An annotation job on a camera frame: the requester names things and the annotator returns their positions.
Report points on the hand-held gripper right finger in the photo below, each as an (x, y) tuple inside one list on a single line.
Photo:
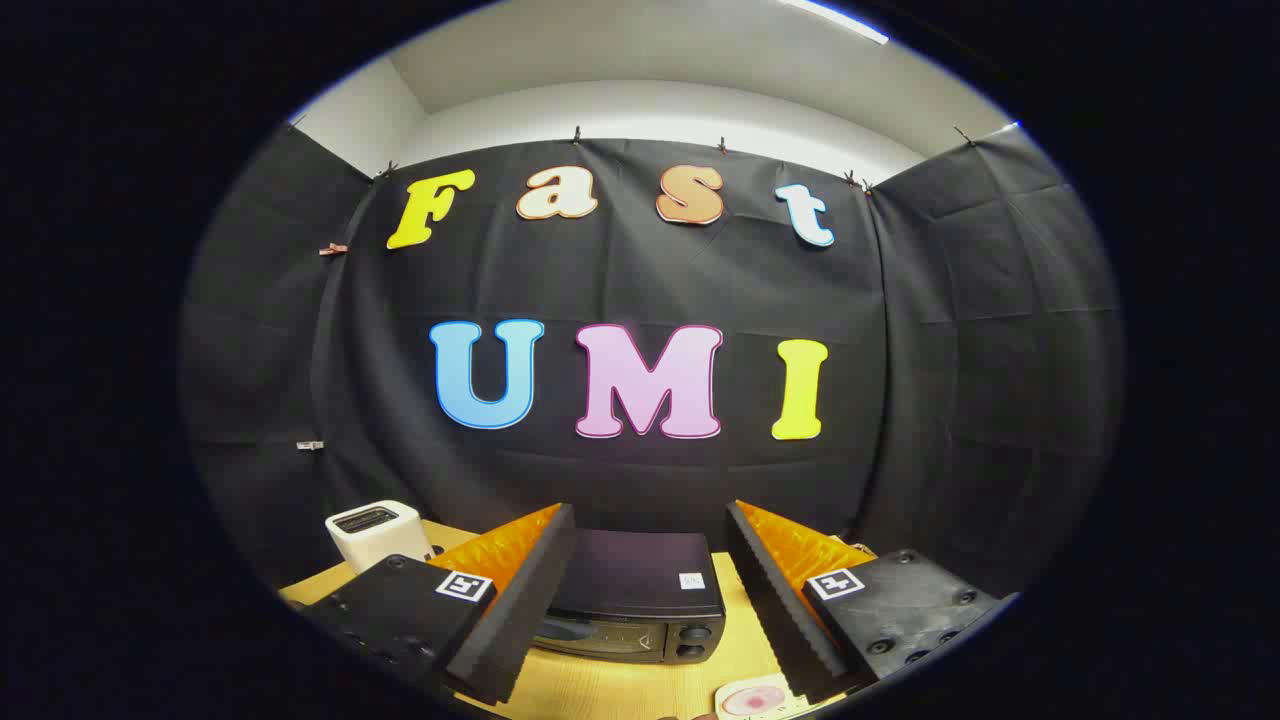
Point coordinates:
[(775, 610)]

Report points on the cream square plate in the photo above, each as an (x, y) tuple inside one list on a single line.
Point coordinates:
[(728, 712)]

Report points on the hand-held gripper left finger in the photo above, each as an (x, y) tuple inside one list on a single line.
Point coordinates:
[(520, 610)]

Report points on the white bread toaster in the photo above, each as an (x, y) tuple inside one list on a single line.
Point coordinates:
[(375, 540)]

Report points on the black toaster oven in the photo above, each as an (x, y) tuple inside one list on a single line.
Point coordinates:
[(640, 570)]

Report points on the pink round food slice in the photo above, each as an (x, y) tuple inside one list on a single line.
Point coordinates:
[(755, 700)]

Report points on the red cloth clip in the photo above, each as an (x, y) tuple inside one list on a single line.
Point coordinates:
[(333, 248)]

